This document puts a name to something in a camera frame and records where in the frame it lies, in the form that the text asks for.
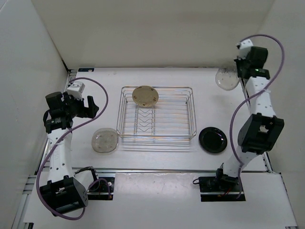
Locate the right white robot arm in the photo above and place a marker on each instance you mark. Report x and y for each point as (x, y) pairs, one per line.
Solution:
(262, 129)

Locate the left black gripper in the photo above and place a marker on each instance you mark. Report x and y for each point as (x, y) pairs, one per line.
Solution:
(89, 112)

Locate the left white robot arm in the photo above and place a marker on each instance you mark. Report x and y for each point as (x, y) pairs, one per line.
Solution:
(65, 190)

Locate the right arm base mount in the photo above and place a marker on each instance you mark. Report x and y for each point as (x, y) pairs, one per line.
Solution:
(212, 190)

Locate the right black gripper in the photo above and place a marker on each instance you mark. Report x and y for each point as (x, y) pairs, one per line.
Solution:
(238, 61)

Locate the black round plate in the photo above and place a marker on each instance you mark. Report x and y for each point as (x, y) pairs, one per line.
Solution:
(213, 140)

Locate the metal rail bar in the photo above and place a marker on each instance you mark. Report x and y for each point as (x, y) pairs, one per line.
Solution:
(114, 170)

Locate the chrome wire dish rack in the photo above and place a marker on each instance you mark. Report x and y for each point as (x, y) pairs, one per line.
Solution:
(172, 117)

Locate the beige round plate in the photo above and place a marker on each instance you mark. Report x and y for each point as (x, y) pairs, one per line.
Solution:
(145, 96)

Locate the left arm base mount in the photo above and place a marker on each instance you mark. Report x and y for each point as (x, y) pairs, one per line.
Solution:
(101, 191)

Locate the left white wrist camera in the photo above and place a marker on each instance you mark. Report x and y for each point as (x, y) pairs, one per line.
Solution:
(76, 89)

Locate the clear plate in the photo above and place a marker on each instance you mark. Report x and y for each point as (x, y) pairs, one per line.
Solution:
(104, 140)
(226, 77)

